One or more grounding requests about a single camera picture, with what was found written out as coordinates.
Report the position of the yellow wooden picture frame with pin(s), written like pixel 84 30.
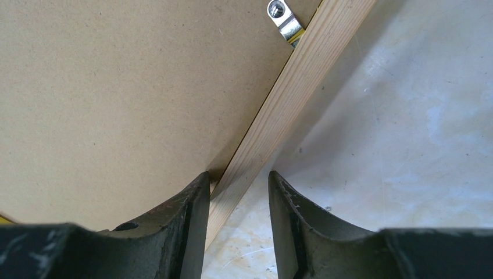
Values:
pixel 292 100

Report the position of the silver frame retaining clip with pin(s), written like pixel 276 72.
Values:
pixel 286 22

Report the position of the brown frame backing board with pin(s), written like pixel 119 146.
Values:
pixel 134 96

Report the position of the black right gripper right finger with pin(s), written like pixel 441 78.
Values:
pixel 310 242

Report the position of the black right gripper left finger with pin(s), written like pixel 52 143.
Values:
pixel 168 241

